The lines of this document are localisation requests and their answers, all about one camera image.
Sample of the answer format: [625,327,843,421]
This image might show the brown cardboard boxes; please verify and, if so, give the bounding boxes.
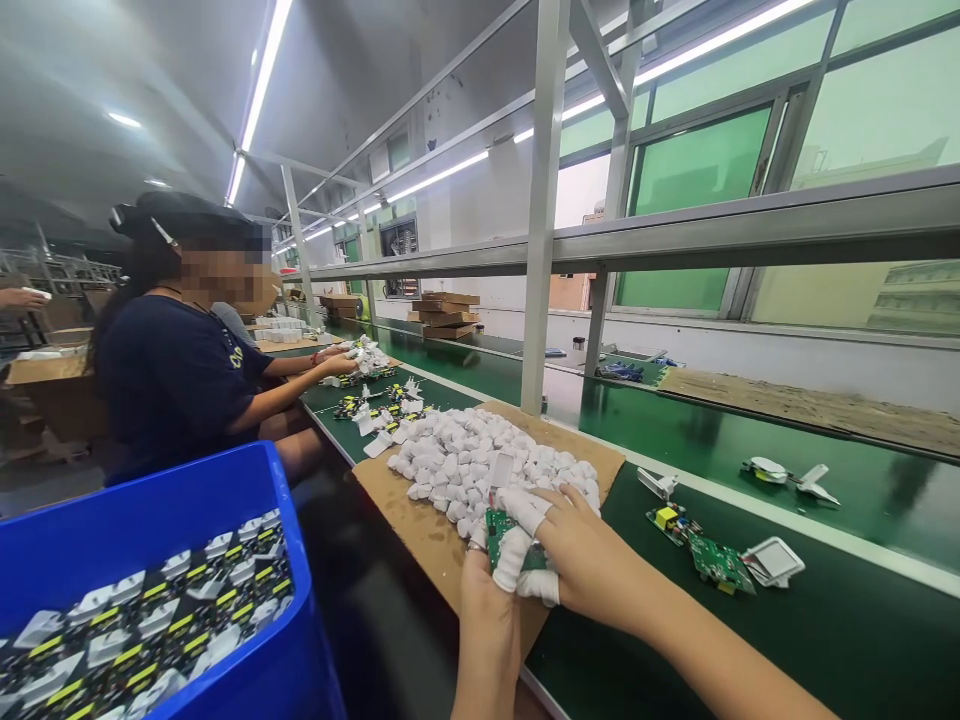
[0,326,110,459]

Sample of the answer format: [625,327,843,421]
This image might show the person's right thumb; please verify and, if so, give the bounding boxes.
[516,569,562,608]

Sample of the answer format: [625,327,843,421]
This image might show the blue plastic bin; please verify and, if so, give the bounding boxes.
[0,440,348,720]

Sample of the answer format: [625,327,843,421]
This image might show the grey metal workstation frame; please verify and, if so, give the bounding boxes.
[263,0,960,418]

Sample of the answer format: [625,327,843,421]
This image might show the white square charger cover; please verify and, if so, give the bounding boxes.
[742,535,808,591]

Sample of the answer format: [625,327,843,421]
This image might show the heap of boards with plugs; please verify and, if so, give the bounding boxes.
[0,508,295,720]

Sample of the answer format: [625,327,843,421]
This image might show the person's right middle finger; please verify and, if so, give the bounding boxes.
[497,490,540,538]

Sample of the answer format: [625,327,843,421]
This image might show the heap of white assembled chargers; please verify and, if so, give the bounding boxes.
[322,335,402,388]

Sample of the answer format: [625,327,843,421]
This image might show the green conveyor belt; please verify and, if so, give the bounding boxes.
[296,317,960,720]

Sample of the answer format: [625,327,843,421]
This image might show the long ceiling light tube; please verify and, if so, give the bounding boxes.
[223,0,295,208]

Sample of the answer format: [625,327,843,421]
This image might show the green circuit board with wires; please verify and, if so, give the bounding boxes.
[484,505,550,580]

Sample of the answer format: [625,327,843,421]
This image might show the frame-mounted light tube row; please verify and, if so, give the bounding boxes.
[275,0,819,249]

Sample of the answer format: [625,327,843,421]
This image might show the person's right hand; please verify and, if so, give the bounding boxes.
[490,483,639,619]

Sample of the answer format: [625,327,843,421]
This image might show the circuit board with yellow transformer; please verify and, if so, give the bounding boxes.
[646,505,697,547]

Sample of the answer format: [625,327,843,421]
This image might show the pile of white plug shells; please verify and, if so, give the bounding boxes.
[353,404,603,535]

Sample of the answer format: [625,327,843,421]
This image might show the rows of white chargers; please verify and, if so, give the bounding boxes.
[247,314,325,355]

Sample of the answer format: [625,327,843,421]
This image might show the white angled plug piece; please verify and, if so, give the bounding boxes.
[793,463,843,507]

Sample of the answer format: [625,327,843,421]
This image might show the upright white charger casing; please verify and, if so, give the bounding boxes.
[488,451,520,498]

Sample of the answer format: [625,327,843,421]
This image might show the brown cardboard sheet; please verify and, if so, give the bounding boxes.
[350,398,627,652]

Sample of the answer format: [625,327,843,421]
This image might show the person's right index finger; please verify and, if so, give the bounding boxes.
[490,530,538,598]

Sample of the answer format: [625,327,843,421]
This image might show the white charger half with board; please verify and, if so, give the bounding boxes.
[740,455,795,486]

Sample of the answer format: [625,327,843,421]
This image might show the white plug part with prongs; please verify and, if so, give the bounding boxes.
[635,464,681,501]

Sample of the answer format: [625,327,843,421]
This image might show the green round-ended circuit board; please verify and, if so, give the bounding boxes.
[686,533,757,597]

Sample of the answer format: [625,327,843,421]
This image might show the green-tinted window wall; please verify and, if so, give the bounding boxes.
[329,0,960,339]

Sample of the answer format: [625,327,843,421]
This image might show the person's left hand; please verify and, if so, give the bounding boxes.
[458,521,526,625]

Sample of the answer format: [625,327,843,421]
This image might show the person's right little finger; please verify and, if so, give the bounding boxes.
[557,483,603,522]

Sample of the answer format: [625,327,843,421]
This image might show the scattered group of yellow-black boards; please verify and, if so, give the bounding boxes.
[332,377,445,445]

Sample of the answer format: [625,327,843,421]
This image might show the tall stack of flat cartons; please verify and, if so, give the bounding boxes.
[407,290,482,341]

